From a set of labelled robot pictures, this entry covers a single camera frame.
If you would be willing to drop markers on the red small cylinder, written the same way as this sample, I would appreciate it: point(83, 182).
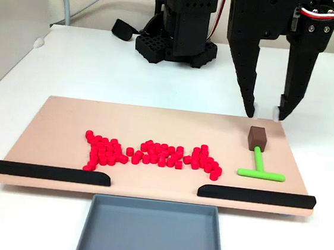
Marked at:
point(179, 154)
point(103, 154)
point(95, 159)
point(215, 164)
point(187, 159)
point(204, 153)
point(202, 157)
point(89, 134)
point(180, 149)
point(161, 156)
point(110, 150)
point(170, 161)
point(130, 151)
point(157, 146)
point(124, 158)
point(210, 160)
point(93, 163)
point(175, 157)
point(171, 149)
point(154, 158)
point(178, 164)
point(103, 160)
point(114, 141)
point(164, 147)
point(110, 155)
point(118, 151)
point(118, 155)
point(150, 143)
point(95, 143)
point(195, 163)
point(139, 154)
point(91, 139)
point(94, 154)
point(197, 150)
point(204, 148)
point(99, 138)
point(214, 174)
point(208, 167)
point(97, 150)
point(103, 150)
point(201, 162)
point(112, 160)
point(218, 170)
point(165, 153)
point(117, 146)
point(162, 161)
point(101, 146)
point(195, 154)
point(195, 159)
point(105, 141)
point(144, 146)
point(135, 158)
point(151, 150)
point(146, 158)
point(152, 154)

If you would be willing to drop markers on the black table clamp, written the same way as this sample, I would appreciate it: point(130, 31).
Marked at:
point(121, 29)

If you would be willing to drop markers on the beige flat board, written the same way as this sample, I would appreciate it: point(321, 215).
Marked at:
point(66, 120)

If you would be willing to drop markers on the grey square tray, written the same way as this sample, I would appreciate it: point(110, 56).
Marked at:
point(152, 237)

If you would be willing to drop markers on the white partition foot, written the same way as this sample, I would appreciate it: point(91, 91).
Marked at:
point(39, 42)

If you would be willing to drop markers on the black edge rail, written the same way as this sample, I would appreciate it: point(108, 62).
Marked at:
point(255, 196)
point(45, 172)

